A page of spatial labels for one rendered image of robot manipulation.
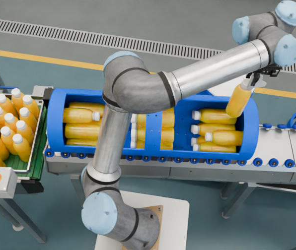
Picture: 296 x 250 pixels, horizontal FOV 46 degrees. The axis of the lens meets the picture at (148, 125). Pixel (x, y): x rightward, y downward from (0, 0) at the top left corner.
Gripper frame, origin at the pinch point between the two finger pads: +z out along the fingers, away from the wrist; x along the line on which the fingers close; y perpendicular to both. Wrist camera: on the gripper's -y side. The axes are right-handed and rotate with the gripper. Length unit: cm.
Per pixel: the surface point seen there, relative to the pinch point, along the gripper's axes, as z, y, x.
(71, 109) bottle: 26, -68, 0
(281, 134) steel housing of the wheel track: 50, 33, 7
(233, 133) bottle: 29.7, 2.1, -4.9
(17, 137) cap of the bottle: 34, -91, -10
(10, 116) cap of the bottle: 34, -97, 1
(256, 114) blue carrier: 19.3, 9.3, -1.3
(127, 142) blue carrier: 47, -44, -3
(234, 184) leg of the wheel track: 113, 25, 4
